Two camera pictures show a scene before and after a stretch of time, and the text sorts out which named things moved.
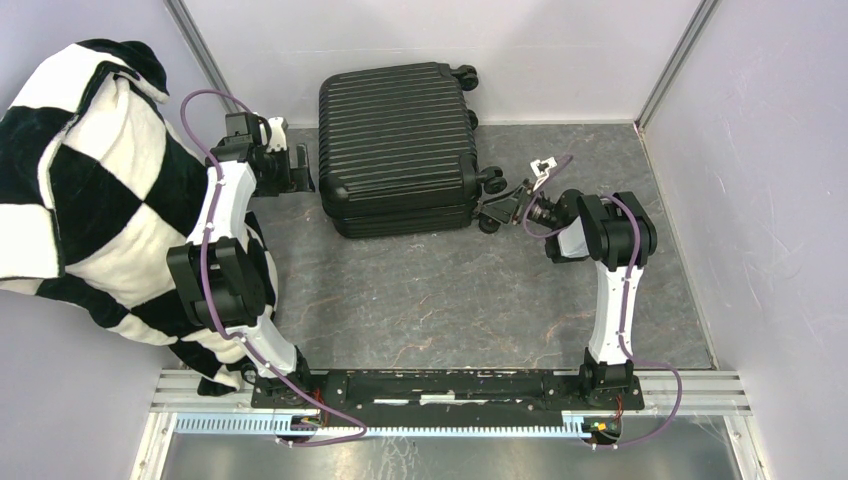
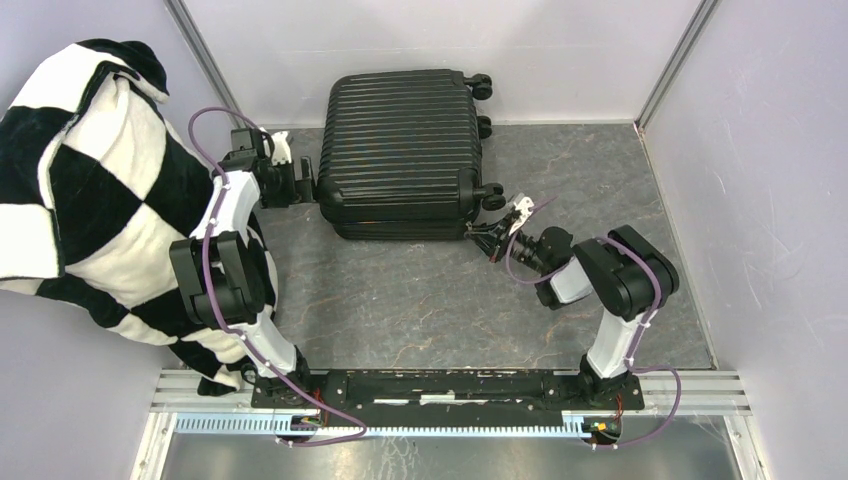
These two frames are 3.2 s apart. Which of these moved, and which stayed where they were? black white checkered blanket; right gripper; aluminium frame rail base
Moved: right gripper
Stayed: black white checkered blanket; aluminium frame rail base
